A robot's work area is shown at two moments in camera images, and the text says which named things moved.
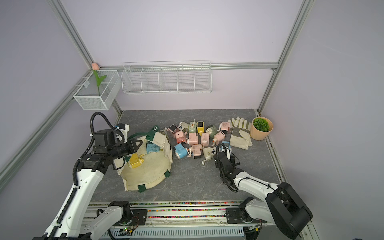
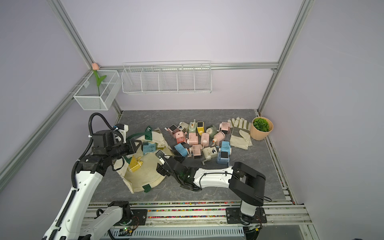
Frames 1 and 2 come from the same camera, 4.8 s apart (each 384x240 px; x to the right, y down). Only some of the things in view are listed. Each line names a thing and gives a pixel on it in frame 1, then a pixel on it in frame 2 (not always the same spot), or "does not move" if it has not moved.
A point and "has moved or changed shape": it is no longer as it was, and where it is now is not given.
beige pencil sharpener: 208,153 does not move
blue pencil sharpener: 152,147 has moved or changed shape
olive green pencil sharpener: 212,131 does not move
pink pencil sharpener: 205,139 does not move
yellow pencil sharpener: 200,128 does not move
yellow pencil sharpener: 136,161 has moved or changed shape
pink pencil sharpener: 181,136 does not move
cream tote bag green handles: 150,165 does not move
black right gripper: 231,163 -> 159,168
